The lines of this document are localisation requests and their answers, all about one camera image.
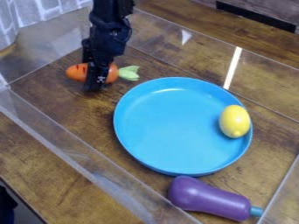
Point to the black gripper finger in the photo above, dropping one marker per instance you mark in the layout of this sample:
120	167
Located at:
87	54
96	74

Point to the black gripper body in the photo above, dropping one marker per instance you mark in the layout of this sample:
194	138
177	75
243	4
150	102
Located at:
110	30

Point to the orange toy carrot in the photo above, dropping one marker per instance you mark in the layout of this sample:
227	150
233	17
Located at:
76	72

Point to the blue round tray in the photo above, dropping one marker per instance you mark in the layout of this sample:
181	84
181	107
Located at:
166	122

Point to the white patterned curtain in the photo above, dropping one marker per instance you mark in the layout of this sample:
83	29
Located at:
19	13

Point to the yellow toy lemon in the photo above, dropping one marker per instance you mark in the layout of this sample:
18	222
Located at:
234	121

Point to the purple toy eggplant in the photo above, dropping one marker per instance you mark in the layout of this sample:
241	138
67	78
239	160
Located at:
195	196

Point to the clear acrylic enclosure wall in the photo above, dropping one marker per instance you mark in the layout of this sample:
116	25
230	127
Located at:
62	159

